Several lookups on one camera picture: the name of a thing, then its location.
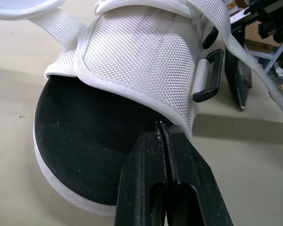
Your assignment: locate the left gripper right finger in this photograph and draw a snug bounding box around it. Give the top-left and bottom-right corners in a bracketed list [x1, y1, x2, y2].
[159, 122, 234, 226]

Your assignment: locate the white mesh sandal black insole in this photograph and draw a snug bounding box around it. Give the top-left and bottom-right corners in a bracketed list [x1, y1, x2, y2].
[0, 0, 283, 218]

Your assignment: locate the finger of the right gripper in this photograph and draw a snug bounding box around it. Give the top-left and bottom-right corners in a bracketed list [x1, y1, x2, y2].
[225, 30, 253, 111]

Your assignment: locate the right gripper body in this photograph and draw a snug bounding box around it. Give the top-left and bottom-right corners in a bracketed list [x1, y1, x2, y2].
[230, 0, 283, 43]

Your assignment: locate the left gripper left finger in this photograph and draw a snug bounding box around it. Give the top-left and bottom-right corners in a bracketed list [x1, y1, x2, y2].
[114, 121, 168, 226]

